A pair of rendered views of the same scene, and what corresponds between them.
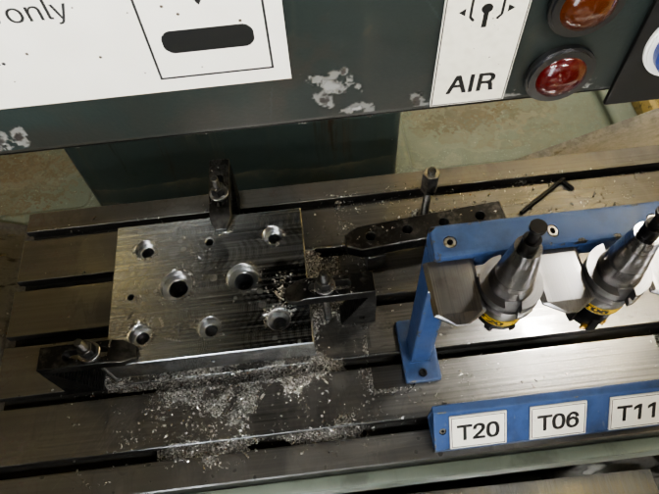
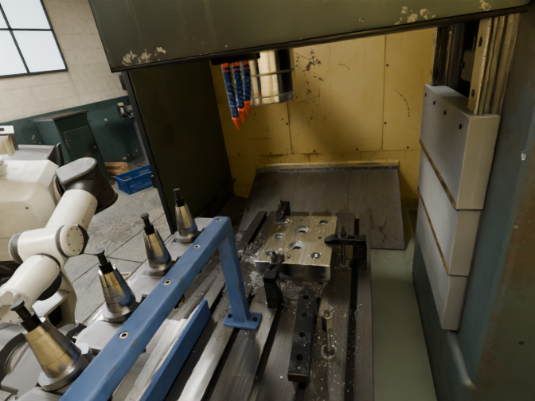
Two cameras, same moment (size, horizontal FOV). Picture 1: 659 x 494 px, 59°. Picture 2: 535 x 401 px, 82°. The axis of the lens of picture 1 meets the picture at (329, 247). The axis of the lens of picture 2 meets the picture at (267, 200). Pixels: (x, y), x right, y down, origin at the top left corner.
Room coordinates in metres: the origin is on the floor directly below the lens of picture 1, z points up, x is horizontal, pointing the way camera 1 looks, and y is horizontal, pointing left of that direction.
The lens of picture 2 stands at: (0.65, -0.67, 1.56)
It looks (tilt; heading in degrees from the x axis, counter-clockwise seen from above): 25 degrees down; 112
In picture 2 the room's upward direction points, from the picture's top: 8 degrees counter-clockwise
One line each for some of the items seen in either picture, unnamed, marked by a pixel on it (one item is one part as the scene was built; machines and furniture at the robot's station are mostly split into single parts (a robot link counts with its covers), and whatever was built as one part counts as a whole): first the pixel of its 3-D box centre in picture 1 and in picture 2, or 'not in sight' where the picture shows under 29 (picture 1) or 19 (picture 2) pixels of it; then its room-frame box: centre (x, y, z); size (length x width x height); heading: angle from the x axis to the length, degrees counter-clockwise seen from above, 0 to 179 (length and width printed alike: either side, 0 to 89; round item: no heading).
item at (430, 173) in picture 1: (428, 194); (327, 332); (0.55, -0.17, 0.96); 0.03 x 0.03 x 0.13
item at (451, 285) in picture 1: (455, 293); (201, 223); (0.25, -0.12, 1.21); 0.07 x 0.05 x 0.01; 2
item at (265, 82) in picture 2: not in sight; (265, 77); (0.37, 0.16, 1.50); 0.16 x 0.16 x 0.12
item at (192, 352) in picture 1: (213, 288); (300, 243); (0.41, 0.18, 0.97); 0.29 x 0.23 x 0.05; 92
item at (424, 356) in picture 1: (428, 311); (233, 278); (0.31, -0.12, 1.05); 0.10 x 0.05 x 0.30; 2
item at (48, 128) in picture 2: not in sight; (76, 154); (-3.60, 2.61, 0.59); 0.57 x 0.52 x 1.17; 87
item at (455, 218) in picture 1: (424, 236); (304, 333); (0.49, -0.16, 0.93); 0.26 x 0.05 x 0.06; 97
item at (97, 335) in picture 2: not in sight; (99, 336); (0.27, -0.45, 1.21); 0.07 x 0.05 x 0.01; 2
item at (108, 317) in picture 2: not in sight; (124, 308); (0.26, -0.40, 1.21); 0.06 x 0.06 x 0.03
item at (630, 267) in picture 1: (633, 252); (154, 247); (0.26, -0.29, 1.26); 0.04 x 0.04 x 0.07
